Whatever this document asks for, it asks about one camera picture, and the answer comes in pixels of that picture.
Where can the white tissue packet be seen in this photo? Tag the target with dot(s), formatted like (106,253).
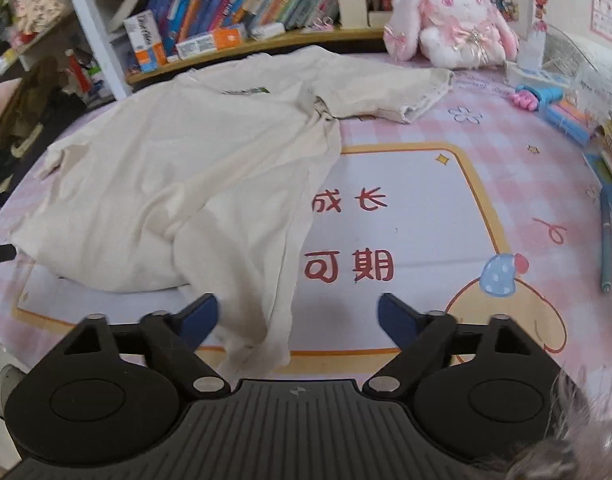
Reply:
(266,31)

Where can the pastel blue stationery pack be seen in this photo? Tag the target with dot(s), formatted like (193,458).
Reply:
(565,120)

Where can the wooden bookshelf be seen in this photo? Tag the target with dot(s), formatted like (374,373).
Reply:
(311,40)

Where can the clear plastic cover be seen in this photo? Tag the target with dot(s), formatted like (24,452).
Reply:
(585,60)

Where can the cream pen holder box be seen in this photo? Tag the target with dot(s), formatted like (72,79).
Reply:
(353,10)

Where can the teal pen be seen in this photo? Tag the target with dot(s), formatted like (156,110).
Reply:
(606,240)

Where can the pink hair clips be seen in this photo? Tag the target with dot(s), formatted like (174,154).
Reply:
(323,22)

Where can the pink plush bunny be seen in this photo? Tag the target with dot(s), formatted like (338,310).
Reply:
(455,5)

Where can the blue pink toy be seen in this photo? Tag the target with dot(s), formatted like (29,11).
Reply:
(545,94)

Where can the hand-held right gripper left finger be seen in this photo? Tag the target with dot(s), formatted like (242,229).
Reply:
(202,316)

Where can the cream t-shirt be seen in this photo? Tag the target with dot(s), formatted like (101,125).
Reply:
(161,170)

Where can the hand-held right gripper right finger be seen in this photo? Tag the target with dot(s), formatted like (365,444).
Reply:
(396,317)

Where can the orange white script box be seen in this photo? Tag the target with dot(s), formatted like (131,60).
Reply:
(146,42)

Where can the orange white blue box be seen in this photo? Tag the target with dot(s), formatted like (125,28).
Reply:
(211,40)

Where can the pink checked table mat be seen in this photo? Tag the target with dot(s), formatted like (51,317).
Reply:
(435,210)

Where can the white stationery box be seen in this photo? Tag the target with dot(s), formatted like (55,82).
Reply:
(535,75)

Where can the olive jacket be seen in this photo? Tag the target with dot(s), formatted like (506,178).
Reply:
(26,100)

